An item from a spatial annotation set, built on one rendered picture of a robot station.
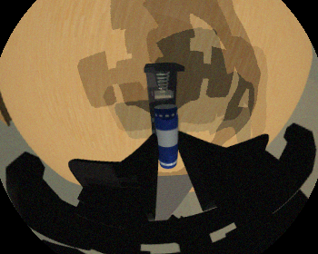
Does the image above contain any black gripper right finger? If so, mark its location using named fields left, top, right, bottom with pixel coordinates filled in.
left=177, top=132, right=269, bottom=211

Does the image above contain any blue and grey battery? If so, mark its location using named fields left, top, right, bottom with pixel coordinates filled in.
left=154, top=104, right=178, bottom=169

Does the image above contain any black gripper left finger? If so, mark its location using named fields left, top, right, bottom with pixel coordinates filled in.
left=68, top=133, right=159, bottom=220

